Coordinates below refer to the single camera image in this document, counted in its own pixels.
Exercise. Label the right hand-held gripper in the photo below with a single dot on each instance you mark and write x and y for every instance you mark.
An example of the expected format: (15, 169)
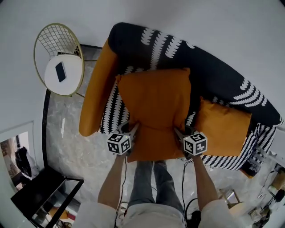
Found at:
(196, 144)

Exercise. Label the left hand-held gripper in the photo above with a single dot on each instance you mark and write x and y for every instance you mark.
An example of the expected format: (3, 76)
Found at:
(119, 144)

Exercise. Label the orange cushion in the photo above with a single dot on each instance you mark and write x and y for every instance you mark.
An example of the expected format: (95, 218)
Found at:
(222, 129)
(153, 100)

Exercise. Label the orange sofa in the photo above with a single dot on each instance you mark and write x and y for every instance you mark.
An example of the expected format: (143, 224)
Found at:
(98, 89)

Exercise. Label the person's right forearm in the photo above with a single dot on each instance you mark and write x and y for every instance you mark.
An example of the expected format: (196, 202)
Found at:
(204, 182)

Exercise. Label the person's left forearm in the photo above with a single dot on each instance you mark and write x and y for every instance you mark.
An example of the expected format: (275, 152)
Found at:
(111, 182)

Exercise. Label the person's blue jeans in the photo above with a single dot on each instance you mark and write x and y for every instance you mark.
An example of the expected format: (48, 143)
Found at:
(142, 182)

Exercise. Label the white round seat cushion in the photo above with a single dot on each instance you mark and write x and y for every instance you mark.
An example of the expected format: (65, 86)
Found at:
(66, 86)

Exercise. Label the black phone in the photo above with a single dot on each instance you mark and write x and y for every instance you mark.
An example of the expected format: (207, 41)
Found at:
(60, 72)

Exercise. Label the person's white shirt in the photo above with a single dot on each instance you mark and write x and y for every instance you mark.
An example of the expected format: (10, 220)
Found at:
(151, 218)

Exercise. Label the orange cardboard box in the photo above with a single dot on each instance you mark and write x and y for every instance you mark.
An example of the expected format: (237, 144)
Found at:
(60, 213)

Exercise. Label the black hanging garment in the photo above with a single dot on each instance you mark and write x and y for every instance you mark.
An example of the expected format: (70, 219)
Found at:
(23, 162)

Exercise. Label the black glass-top table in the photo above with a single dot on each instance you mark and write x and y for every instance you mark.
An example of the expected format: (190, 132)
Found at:
(33, 196)

